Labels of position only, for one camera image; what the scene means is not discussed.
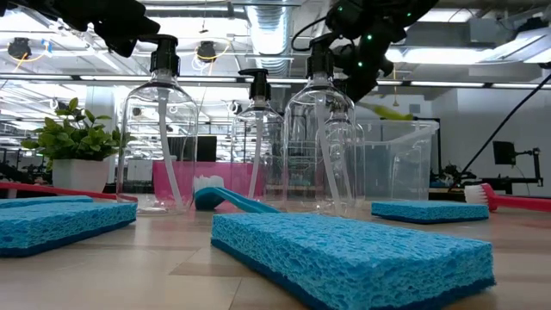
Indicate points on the black computer monitor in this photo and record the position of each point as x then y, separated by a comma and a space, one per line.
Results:
206, 148

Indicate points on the black aluminium frame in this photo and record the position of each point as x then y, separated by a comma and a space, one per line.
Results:
447, 196

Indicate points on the silver ventilation duct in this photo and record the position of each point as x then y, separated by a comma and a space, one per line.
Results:
270, 34

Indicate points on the red dish brush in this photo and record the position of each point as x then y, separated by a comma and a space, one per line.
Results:
64, 190
516, 202

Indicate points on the green dish brush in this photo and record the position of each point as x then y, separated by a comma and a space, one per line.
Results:
387, 113

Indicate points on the green plant in white pot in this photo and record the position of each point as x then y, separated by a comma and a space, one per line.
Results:
79, 172

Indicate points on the black ceiling device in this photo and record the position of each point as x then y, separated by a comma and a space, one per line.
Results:
19, 48
206, 51

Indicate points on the pink plastic bin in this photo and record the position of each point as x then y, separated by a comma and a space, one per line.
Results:
215, 169

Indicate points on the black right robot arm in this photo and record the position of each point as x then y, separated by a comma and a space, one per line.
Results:
422, 6

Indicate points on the tall clear plastic bin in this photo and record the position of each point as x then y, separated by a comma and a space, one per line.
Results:
400, 163

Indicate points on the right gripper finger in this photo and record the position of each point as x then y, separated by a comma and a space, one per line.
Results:
371, 86
356, 90

